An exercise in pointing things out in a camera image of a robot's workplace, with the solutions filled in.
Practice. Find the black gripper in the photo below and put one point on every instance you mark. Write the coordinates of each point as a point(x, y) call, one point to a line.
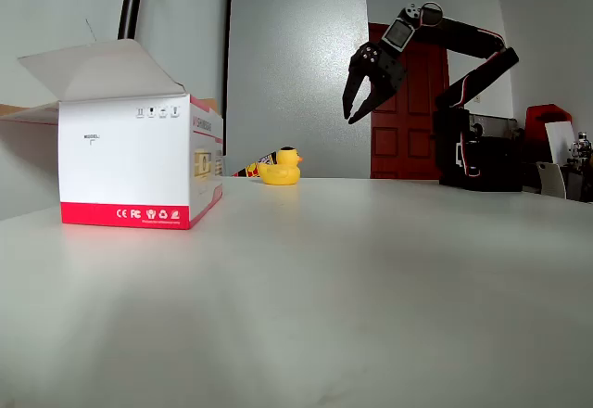
point(383, 70)

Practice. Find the yellow rubber duck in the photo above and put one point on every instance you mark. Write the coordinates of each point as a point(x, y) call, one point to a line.
point(278, 174)

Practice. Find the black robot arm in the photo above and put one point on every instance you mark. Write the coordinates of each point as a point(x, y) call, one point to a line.
point(468, 34)

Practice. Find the open cardboard box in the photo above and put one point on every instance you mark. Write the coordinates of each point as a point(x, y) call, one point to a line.
point(120, 162)

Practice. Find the red wooden door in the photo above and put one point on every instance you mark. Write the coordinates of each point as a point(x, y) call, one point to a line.
point(417, 125)

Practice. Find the red yellow printed package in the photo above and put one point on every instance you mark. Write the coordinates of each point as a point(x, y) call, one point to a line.
point(250, 169)

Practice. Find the red cabinet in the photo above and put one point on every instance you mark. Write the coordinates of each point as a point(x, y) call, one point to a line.
point(546, 112)

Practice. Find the white board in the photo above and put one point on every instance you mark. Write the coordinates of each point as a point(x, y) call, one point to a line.
point(561, 141)

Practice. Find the white chair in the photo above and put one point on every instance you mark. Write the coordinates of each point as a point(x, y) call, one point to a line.
point(551, 181)

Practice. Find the metal lab instrument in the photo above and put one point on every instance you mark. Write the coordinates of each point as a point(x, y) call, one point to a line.
point(583, 148)

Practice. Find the black camera stand pole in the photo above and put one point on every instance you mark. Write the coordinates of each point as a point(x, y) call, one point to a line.
point(132, 0)

